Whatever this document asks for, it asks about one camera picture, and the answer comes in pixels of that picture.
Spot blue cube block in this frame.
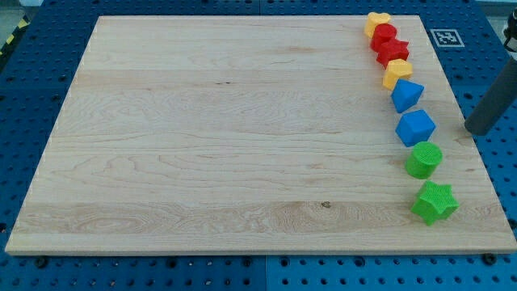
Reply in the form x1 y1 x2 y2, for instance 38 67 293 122
395 109 436 147

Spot yellow pentagon block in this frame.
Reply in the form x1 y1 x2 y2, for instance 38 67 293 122
382 59 413 91

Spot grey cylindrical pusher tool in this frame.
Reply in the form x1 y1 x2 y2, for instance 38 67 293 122
464 57 516 136

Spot black tool mount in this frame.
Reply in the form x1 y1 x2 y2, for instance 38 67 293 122
502 9 516 53

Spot red star block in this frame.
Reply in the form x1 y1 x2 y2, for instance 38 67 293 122
376 38 410 69

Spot green star block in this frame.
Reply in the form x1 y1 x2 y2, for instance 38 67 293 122
410 180 460 226

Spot white fiducial marker tag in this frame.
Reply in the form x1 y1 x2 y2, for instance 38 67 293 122
430 28 464 48

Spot red cylinder block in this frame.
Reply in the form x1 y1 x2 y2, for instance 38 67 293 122
370 23 397 52

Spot wooden board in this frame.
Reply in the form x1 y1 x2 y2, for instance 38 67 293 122
6 15 516 256

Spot green cylinder block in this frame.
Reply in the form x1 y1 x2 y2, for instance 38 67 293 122
405 141 443 179

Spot blue triangle block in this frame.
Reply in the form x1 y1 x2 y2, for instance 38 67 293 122
391 78 424 113

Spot yellow heart block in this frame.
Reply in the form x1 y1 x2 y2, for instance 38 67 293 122
364 11 391 38

